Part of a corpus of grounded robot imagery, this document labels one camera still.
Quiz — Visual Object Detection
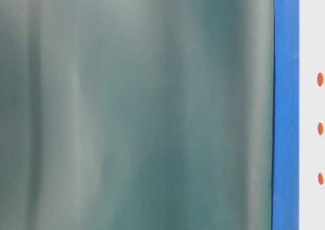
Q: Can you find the grey-green backdrop curtain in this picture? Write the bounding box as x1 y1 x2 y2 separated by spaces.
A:
1 0 274 229

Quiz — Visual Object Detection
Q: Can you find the blue table cloth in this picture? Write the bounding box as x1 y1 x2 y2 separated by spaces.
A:
272 0 299 229

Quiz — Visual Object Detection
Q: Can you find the white foam board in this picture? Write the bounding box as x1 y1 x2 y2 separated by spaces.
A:
299 0 324 229

